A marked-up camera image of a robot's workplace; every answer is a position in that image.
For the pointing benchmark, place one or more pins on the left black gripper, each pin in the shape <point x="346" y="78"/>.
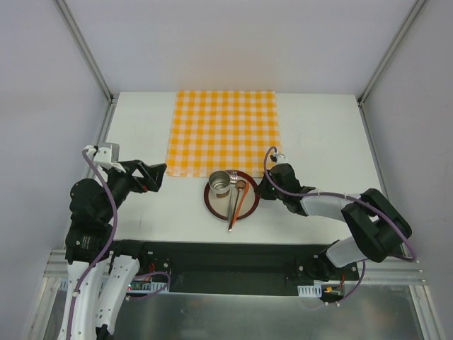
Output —
<point x="128" y="175"/>

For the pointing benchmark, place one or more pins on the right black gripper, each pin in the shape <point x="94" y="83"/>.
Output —
<point x="268" y="186"/>

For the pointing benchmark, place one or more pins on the copper spoon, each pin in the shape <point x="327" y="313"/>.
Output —
<point x="239" y="186"/>

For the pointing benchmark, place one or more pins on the silver fork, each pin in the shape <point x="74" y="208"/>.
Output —
<point x="233" y="180"/>

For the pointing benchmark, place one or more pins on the metal cup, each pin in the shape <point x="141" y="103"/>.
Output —
<point x="220" y="183"/>

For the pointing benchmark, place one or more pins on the orange checkered cloth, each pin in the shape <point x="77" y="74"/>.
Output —
<point x="221" y="130"/>

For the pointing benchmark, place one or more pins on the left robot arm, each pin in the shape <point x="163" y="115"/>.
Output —
<point x="100" y="270"/>

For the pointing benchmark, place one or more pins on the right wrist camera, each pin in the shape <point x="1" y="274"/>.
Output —
<point x="279" y="158"/>

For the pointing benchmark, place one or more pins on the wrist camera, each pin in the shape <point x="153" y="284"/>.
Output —
<point x="279" y="158"/>
<point x="106" y="155"/>

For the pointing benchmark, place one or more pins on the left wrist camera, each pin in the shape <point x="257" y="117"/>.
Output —
<point x="106" y="155"/>

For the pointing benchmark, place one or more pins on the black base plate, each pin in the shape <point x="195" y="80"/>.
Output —
<point x="227" y="269"/>

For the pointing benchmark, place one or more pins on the right cable duct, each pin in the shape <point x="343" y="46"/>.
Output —
<point x="310" y="291"/>

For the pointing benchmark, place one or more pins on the cable duct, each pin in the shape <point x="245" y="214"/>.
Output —
<point x="310" y="291"/>
<point x="136" y="287"/>

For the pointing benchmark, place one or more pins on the aluminium front rail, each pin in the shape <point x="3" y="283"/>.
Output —
<point x="390" y="272"/>

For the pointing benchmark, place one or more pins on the left cable duct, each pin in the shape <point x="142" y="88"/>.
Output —
<point x="136" y="287"/>

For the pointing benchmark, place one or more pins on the left frame post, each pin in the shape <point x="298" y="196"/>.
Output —
<point x="86" y="53"/>

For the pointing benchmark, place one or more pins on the frame post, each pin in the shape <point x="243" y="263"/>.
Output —
<point x="407" y="24"/>
<point x="86" y="53"/>

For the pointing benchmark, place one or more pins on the right frame post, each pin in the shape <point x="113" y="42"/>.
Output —
<point x="407" y="24"/>

